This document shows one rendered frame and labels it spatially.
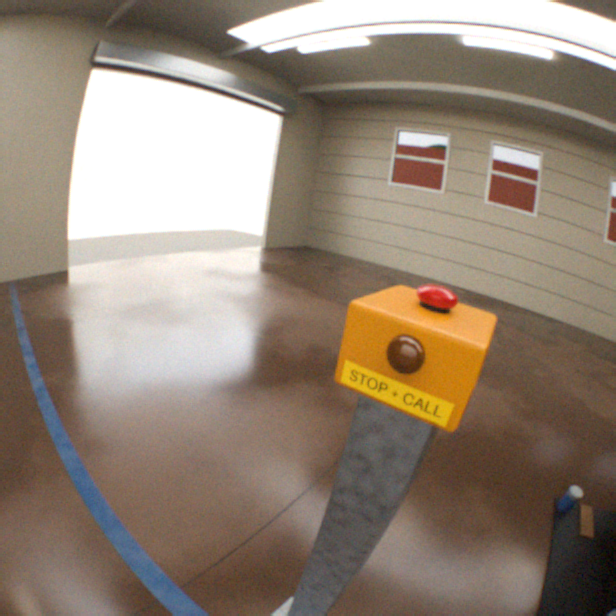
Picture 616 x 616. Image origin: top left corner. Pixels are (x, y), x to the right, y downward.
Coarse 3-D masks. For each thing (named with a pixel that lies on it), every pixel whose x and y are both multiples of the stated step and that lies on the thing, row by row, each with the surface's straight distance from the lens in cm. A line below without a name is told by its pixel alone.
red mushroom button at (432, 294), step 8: (424, 288) 29; (432, 288) 29; (440, 288) 30; (424, 296) 29; (432, 296) 28; (440, 296) 28; (448, 296) 29; (456, 296) 30; (432, 304) 28; (440, 304) 28; (448, 304) 29; (456, 304) 30
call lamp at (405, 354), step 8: (400, 336) 25; (408, 336) 25; (392, 344) 25; (400, 344) 24; (408, 344) 24; (416, 344) 24; (392, 352) 25; (400, 352) 24; (408, 352) 24; (416, 352) 24; (424, 352) 25; (392, 360) 25; (400, 360) 25; (408, 360) 24; (416, 360) 24; (424, 360) 25; (392, 368) 26; (400, 368) 25; (408, 368) 25; (416, 368) 25
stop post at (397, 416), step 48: (384, 336) 26; (432, 336) 25; (480, 336) 26; (384, 384) 27; (432, 384) 26; (384, 432) 32; (432, 432) 31; (336, 480) 39; (384, 480) 36; (336, 528) 46; (384, 528) 44; (336, 576) 57
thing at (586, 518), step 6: (582, 510) 207; (588, 510) 211; (582, 516) 204; (588, 516) 207; (582, 522) 200; (588, 522) 204; (582, 528) 197; (588, 528) 201; (582, 534) 194; (588, 534) 198
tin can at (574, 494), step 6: (576, 486) 198; (570, 492) 191; (576, 492) 194; (582, 492) 197; (564, 498) 195; (570, 498) 192; (576, 498) 191; (558, 504) 199; (564, 504) 195; (570, 504) 194; (564, 510) 197; (570, 510) 200
